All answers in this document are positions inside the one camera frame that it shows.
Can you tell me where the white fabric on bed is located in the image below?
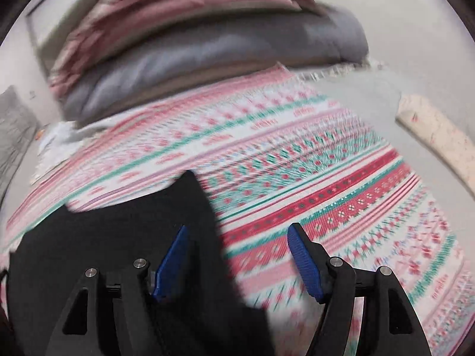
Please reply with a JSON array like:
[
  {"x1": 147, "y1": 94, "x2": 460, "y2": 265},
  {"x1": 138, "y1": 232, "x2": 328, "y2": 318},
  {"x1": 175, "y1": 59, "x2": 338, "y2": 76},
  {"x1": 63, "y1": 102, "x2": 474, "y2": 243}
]
[{"x1": 31, "y1": 121, "x2": 107, "y2": 185}]

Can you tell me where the beige folded quilt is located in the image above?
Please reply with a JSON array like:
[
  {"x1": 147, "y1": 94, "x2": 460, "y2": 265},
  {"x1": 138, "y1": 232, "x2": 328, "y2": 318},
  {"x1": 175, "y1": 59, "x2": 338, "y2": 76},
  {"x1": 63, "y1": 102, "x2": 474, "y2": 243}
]
[{"x1": 35, "y1": 0, "x2": 100, "y2": 65}]

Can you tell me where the grey tufted headboard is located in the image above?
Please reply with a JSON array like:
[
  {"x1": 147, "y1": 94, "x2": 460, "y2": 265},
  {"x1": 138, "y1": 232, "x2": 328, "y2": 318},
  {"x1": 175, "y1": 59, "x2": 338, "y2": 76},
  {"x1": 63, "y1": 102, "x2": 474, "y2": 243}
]
[{"x1": 0, "y1": 85, "x2": 39, "y2": 203}]

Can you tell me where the grey folded quilt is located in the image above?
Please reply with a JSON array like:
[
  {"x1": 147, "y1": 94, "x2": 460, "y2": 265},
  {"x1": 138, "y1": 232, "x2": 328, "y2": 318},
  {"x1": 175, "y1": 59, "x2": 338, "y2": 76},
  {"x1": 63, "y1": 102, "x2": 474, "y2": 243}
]
[{"x1": 61, "y1": 6, "x2": 369, "y2": 125}]

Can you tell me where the patterned pink green bedspread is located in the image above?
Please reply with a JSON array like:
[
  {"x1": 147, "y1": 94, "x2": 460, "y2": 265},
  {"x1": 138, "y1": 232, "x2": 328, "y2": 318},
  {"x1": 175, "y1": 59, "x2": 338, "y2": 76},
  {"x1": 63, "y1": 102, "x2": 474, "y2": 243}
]
[{"x1": 2, "y1": 67, "x2": 474, "y2": 355}]

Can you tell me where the black large jacket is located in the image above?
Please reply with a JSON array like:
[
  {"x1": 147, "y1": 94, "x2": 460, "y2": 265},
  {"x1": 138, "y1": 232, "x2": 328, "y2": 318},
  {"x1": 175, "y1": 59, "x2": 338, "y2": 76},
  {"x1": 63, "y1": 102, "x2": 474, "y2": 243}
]
[{"x1": 1, "y1": 171, "x2": 275, "y2": 355}]

